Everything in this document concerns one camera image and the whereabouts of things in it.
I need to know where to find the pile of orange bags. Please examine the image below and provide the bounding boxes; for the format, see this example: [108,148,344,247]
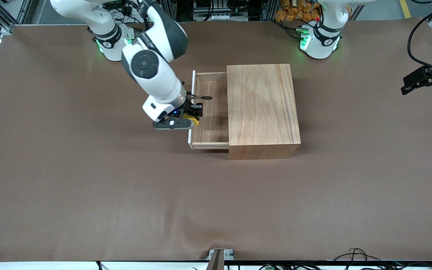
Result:
[275,0,322,22]

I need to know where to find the wooden cabinet box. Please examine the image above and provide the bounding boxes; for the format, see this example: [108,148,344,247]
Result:
[226,64,302,161]

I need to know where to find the black base cable bundle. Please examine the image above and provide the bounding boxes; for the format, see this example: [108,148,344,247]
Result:
[270,18,307,41]

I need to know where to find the black floor cable tangle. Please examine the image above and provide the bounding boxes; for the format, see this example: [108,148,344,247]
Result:
[332,247,432,270]

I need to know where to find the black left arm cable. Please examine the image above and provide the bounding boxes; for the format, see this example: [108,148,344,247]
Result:
[407,0,432,77]

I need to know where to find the brown table mat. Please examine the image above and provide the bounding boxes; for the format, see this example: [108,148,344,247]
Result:
[0,17,432,262]

